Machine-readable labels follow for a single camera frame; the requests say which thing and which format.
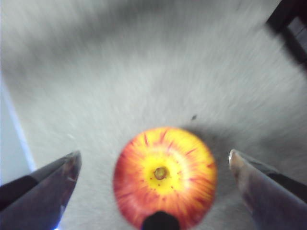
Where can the black plate rack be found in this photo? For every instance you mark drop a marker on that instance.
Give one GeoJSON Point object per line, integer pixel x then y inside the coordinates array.
{"type": "Point", "coordinates": [291, 45]}

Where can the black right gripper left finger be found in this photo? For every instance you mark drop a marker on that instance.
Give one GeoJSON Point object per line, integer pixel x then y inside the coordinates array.
{"type": "Point", "coordinates": [40, 201]}

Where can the red apple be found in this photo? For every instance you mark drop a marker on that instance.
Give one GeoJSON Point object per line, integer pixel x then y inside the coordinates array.
{"type": "Point", "coordinates": [165, 172]}

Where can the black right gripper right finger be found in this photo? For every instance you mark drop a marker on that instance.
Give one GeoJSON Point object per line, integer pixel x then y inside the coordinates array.
{"type": "Point", "coordinates": [273, 201]}

